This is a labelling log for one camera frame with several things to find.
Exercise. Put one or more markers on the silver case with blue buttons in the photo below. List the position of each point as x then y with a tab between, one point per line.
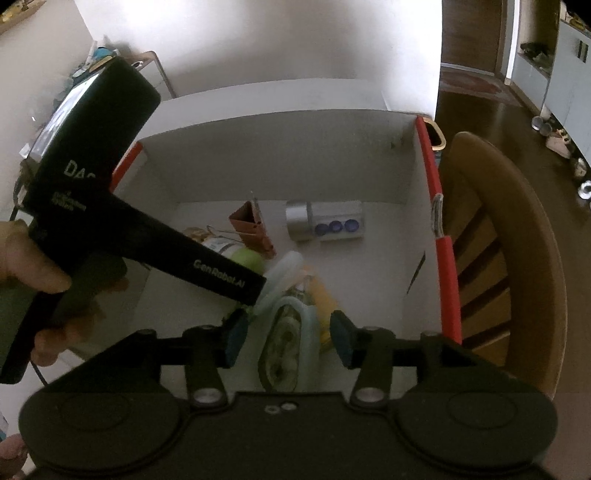
323	221

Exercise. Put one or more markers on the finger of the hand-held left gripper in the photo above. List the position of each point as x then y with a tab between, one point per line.
207	263

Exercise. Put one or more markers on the wooden wall shelf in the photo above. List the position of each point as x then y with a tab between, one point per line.
18	14

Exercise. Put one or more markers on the yellow small box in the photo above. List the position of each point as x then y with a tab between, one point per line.
325	304

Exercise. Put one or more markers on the wooden chair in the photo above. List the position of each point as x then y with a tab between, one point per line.
521	258

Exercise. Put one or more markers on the glass bottle with green cap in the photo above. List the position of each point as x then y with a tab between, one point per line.
240	256

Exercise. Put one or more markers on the row of shoes under cabinet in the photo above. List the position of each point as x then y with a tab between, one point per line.
561	141

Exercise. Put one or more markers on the shoes in cabinet niche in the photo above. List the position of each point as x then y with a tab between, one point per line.
535	50

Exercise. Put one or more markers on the red cardboard box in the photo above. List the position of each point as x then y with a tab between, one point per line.
323	157

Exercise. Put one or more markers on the light blue oval case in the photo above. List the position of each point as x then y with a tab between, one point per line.
288	341

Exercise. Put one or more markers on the red binder clip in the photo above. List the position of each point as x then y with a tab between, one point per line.
251	226

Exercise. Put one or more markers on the white wall cabinet unit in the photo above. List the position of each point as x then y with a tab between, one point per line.
568	60

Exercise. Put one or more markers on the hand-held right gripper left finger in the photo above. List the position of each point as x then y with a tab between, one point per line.
236	337

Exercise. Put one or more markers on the white wooden sideboard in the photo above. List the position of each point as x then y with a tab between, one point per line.
159	74

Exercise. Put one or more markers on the person's left hand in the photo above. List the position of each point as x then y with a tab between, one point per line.
27	258

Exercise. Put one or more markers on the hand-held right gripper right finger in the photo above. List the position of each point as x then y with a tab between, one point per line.
344	337

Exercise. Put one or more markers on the dark patterned doormat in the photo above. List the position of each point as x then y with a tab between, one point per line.
475	83

